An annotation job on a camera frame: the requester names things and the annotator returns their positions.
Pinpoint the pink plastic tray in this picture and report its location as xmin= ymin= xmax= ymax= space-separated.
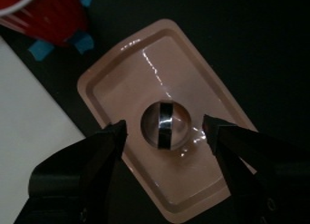
xmin=77 ymin=18 xmax=260 ymax=224

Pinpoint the silver round drawer knob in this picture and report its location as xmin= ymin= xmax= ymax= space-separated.
xmin=140 ymin=100 xmax=194 ymax=151

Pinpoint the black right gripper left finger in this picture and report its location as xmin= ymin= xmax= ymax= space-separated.
xmin=14 ymin=119 xmax=129 ymax=224

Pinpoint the red plastic cup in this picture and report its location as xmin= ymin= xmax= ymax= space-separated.
xmin=0 ymin=0 xmax=90 ymax=48

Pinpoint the white flat board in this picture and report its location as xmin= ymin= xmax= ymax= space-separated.
xmin=0 ymin=36 xmax=87 ymax=224

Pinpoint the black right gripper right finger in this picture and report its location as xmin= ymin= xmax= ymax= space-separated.
xmin=202 ymin=113 xmax=310 ymax=224

